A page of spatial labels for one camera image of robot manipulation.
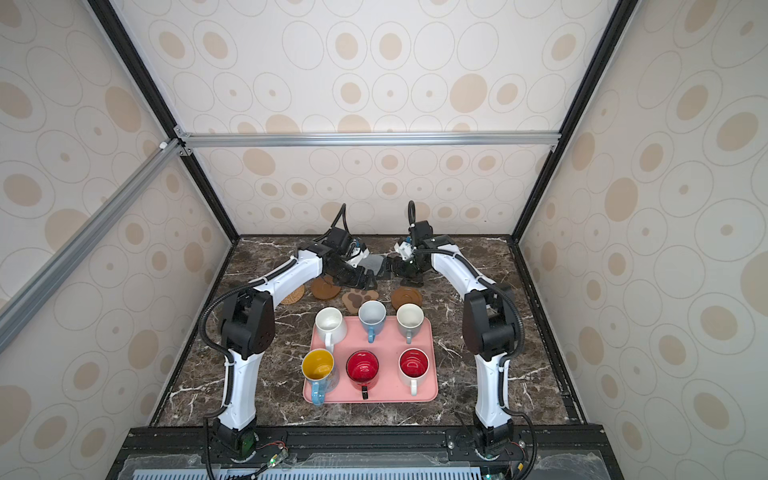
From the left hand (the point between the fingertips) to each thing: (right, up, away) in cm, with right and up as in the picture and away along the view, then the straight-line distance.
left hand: (373, 277), depth 93 cm
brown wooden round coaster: (+11, -6, +9) cm, 15 cm away
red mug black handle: (-3, -26, -8) cm, 27 cm away
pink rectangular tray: (+5, -26, -8) cm, 28 cm away
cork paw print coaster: (-7, -7, +10) cm, 14 cm away
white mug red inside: (+12, -25, -8) cm, 29 cm away
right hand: (+5, 0, 0) cm, 5 cm away
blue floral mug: (0, -11, -2) cm, 12 cm away
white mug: (-14, -15, +1) cm, 20 cm away
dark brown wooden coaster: (-18, -4, +9) cm, 20 cm away
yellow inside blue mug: (-15, -25, -10) cm, 31 cm away
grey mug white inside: (+12, -12, -1) cm, 17 cm away
